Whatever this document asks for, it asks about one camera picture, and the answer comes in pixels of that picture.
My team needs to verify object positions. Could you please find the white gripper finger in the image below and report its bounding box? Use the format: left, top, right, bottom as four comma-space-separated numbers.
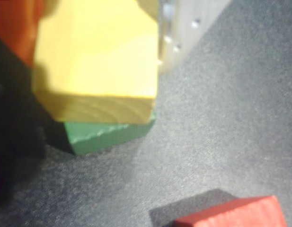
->
157, 0, 231, 75

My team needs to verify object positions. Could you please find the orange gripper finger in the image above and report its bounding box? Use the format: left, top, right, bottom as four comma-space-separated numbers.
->
0, 0, 46, 69

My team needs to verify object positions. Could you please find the yellow wooden cube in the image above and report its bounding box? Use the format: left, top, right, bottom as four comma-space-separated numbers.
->
32, 0, 160, 125

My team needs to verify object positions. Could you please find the green wooden cube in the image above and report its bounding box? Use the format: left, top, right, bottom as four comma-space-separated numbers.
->
64, 112, 157, 156

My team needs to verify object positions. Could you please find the red wooden cube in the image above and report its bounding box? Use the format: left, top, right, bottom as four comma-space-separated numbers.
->
175, 195, 288, 227

